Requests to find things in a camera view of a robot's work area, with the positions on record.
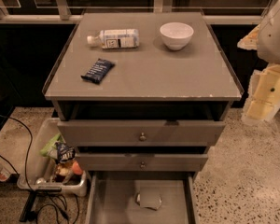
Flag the grey bottom drawer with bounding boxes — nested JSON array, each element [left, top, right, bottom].
[[85, 172, 199, 224]]

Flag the grey drawer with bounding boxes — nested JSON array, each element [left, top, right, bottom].
[[58, 120, 225, 147], [85, 172, 199, 224], [76, 153, 208, 172]]

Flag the grey middle drawer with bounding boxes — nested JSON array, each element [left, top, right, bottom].
[[76, 153, 208, 172]]

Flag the blue chip bag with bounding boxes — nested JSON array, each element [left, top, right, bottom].
[[55, 142, 76, 163]]

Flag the black power cable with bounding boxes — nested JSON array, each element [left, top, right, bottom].
[[0, 111, 80, 224]]

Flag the grey drawer cabinet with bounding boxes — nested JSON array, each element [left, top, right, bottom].
[[42, 10, 245, 173]]

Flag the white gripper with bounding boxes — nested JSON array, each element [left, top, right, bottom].
[[242, 63, 280, 124]]

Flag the white metal railing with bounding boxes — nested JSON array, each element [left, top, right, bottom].
[[0, 0, 277, 24]]

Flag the grey top drawer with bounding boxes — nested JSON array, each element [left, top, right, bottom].
[[58, 120, 225, 147]]

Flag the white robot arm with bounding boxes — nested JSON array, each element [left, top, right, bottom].
[[237, 0, 280, 125]]

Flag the clear plastic water bottle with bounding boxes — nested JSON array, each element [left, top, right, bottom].
[[87, 29, 140, 49]]

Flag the orange round fruit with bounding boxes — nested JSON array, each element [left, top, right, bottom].
[[72, 161, 83, 175]]

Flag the dark blue snack packet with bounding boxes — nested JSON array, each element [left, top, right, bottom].
[[81, 59, 116, 84]]

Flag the white ceramic bowl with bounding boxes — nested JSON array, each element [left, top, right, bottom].
[[160, 22, 194, 50]]

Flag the green snack bag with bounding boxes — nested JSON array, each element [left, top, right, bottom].
[[40, 133, 62, 159]]

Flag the clear plastic storage bin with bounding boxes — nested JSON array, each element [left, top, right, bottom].
[[17, 118, 87, 197]]

